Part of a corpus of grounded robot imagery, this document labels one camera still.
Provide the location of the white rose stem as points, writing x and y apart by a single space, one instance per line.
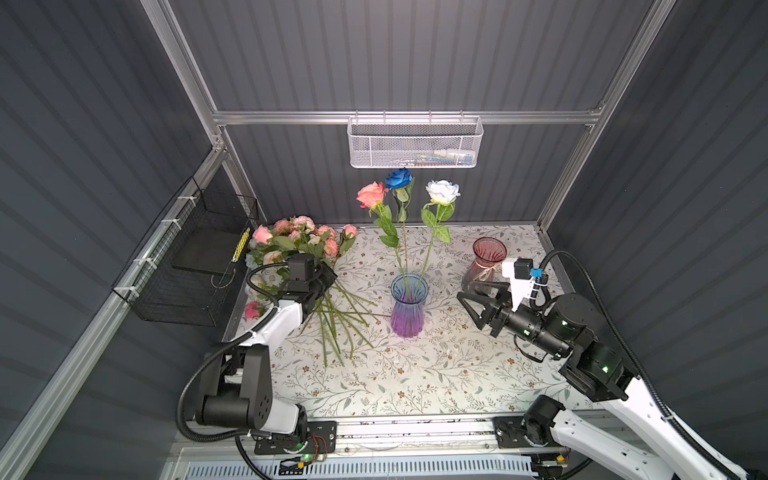
441 207

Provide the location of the black wire mesh basket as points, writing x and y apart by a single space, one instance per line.
184 275

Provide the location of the red glass vase with ribbon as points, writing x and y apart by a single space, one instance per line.
488 254

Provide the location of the floral table cloth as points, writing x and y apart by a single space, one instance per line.
365 369

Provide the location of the bunch of artificial flowers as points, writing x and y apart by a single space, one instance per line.
341 314

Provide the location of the pink red rose stem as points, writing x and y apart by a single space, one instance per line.
372 197

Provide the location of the blue purple glass vase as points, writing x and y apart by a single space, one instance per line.
409 292

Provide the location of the blue rose stem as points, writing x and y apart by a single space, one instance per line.
400 185

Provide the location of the white wire mesh basket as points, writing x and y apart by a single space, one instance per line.
378 142

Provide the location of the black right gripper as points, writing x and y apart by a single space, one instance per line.
501 306

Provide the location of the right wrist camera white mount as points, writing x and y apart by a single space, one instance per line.
525 280

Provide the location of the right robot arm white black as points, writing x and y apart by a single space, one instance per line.
671 450

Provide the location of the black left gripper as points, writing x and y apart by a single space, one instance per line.
324 271

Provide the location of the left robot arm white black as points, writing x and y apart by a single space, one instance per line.
231 394

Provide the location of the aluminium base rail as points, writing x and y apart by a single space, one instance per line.
462 446

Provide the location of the items in white basket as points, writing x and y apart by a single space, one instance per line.
437 158

